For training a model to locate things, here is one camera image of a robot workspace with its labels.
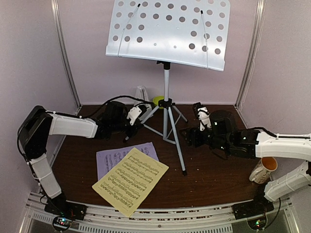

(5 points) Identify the yellow sheet music page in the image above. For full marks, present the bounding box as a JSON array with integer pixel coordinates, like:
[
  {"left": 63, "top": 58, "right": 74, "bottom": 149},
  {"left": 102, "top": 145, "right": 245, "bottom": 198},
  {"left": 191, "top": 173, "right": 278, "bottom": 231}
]
[{"left": 92, "top": 148, "right": 169, "bottom": 217}]

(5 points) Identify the light blue folding music stand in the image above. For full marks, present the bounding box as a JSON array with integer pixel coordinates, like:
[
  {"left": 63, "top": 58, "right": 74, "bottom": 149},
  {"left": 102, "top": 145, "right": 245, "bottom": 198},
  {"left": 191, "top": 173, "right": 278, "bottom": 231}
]
[{"left": 105, "top": 0, "right": 231, "bottom": 177}]

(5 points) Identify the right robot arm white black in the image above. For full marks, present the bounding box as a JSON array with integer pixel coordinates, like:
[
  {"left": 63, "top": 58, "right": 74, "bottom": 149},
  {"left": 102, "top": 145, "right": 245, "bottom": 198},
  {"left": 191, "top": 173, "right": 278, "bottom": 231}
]
[{"left": 180, "top": 102, "right": 311, "bottom": 215}]

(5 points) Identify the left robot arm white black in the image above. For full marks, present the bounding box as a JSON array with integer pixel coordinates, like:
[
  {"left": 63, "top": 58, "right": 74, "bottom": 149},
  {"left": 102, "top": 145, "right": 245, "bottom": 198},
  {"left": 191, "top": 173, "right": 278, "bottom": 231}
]
[{"left": 17, "top": 97, "right": 150, "bottom": 216}]

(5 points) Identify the purple sheet music page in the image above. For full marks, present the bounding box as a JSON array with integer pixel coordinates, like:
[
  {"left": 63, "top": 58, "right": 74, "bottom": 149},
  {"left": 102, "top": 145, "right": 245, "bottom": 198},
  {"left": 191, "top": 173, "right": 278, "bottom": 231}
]
[{"left": 96, "top": 142, "right": 159, "bottom": 180}]

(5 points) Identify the white metronome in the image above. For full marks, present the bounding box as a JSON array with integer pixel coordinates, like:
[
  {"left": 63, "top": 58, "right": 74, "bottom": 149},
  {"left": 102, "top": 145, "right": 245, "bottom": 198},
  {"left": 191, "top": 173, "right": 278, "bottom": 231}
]
[{"left": 135, "top": 85, "right": 150, "bottom": 102}]

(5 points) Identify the green plastic bowl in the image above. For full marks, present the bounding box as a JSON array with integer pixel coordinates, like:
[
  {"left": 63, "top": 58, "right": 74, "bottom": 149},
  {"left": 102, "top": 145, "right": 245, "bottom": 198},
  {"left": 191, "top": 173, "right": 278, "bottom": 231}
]
[{"left": 153, "top": 96, "right": 164, "bottom": 106}]

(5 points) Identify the white mug orange inside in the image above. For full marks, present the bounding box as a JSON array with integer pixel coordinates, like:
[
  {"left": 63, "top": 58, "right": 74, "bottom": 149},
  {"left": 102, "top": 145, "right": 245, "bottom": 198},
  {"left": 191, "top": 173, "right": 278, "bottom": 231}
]
[{"left": 249, "top": 157, "right": 278, "bottom": 184}]

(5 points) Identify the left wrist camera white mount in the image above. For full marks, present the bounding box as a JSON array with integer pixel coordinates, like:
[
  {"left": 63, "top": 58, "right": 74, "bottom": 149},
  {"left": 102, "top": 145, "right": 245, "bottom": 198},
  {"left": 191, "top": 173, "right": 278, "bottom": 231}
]
[{"left": 126, "top": 103, "right": 152, "bottom": 126}]

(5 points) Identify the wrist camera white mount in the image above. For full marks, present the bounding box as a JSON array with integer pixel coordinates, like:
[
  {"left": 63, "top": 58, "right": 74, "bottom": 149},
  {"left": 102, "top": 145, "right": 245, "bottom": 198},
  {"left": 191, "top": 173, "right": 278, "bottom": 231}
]
[
  {"left": 193, "top": 102, "right": 211, "bottom": 131},
  {"left": 126, "top": 103, "right": 152, "bottom": 126}
]

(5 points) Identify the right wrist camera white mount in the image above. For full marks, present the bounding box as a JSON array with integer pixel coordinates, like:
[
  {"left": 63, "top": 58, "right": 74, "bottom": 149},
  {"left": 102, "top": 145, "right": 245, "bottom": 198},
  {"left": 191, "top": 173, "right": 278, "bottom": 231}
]
[{"left": 193, "top": 102, "right": 211, "bottom": 131}]

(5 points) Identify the right aluminium corner post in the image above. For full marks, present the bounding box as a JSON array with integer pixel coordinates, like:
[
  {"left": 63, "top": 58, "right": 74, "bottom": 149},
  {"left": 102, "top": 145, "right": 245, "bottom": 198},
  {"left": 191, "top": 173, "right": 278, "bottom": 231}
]
[{"left": 235, "top": 0, "right": 267, "bottom": 111}]

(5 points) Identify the aluminium corner post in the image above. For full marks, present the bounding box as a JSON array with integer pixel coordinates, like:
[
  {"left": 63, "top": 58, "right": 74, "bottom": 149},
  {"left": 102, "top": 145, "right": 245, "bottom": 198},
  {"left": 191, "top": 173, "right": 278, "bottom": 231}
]
[
  {"left": 235, "top": 0, "right": 267, "bottom": 111},
  {"left": 51, "top": 0, "right": 82, "bottom": 113}
]

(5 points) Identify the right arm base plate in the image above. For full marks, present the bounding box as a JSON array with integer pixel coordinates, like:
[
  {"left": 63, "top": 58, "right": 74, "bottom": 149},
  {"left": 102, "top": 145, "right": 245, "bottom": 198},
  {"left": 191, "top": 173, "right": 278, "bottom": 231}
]
[{"left": 232, "top": 200, "right": 274, "bottom": 220}]

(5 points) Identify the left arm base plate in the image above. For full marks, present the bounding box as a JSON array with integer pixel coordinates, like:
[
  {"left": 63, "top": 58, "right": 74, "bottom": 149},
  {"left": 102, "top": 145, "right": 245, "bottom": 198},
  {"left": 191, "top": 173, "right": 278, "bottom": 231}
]
[{"left": 44, "top": 201, "right": 87, "bottom": 220}]

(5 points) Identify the front aluminium frame rail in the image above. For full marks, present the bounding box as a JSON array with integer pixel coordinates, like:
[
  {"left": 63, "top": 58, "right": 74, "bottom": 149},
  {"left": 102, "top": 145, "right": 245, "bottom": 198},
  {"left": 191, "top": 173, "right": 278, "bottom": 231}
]
[{"left": 18, "top": 192, "right": 302, "bottom": 233}]

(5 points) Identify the left aluminium corner post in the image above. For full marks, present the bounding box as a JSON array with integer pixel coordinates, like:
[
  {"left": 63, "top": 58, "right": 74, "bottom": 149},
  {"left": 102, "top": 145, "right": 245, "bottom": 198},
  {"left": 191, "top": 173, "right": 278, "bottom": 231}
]
[{"left": 51, "top": 0, "right": 82, "bottom": 113}]

